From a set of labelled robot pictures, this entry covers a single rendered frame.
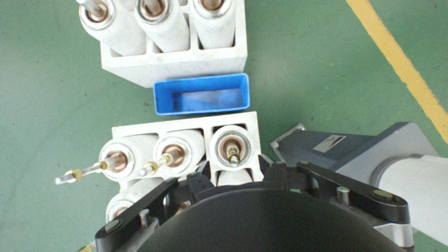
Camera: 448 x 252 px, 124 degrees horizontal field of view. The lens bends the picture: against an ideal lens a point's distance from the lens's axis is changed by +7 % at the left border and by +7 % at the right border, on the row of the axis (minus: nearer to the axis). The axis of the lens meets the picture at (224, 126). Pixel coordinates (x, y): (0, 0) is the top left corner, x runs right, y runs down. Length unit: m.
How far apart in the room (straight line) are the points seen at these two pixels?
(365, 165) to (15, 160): 1.18
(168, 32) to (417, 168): 0.46
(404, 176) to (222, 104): 0.44
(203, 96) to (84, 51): 0.54
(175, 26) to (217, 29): 0.09
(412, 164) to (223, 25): 0.37
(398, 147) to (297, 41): 0.47
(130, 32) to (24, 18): 0.73
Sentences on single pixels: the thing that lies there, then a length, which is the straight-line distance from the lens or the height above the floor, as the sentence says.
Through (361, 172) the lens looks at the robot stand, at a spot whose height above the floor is 0.30.
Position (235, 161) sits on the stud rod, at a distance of 0.16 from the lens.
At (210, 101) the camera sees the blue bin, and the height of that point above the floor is 0.00.
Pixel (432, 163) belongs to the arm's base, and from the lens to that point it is 0.31.
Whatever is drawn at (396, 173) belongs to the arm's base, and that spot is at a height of 0.32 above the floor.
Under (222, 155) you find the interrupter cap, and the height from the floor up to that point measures 0.25.
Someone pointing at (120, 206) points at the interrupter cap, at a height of 0.25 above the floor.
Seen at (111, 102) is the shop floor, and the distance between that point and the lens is 0.70.
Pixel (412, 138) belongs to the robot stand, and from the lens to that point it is 0.34.
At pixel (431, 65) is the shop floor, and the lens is 0.96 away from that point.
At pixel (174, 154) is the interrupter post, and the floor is 0.27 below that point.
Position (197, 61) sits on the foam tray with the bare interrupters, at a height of 0.17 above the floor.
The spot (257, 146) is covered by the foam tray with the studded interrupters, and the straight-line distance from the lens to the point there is 0.33.
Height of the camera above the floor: 0.49
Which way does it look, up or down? 88 degrees down
